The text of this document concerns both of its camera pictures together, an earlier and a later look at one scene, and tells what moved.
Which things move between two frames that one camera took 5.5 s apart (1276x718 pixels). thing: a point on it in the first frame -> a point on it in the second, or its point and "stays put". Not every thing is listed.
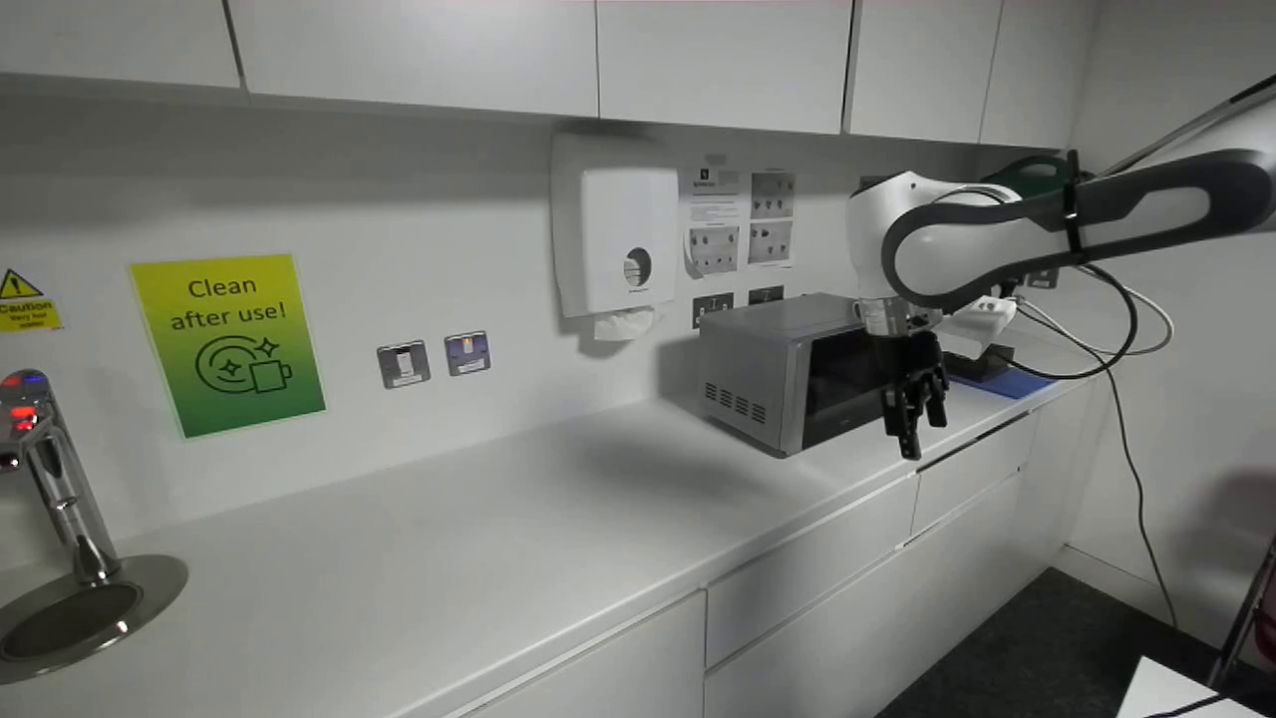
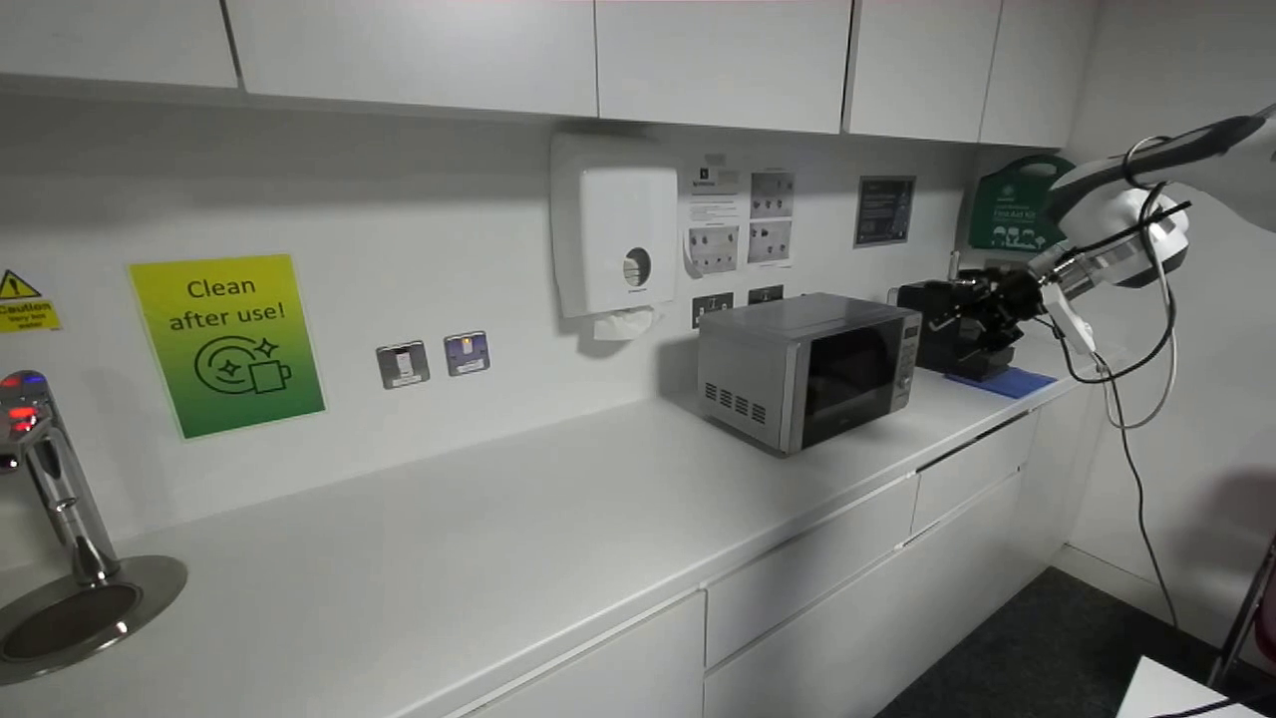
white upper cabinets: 894,68 stays put
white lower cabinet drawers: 820,627 stays put
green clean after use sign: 232,341 stays put
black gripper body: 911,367 -> 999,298
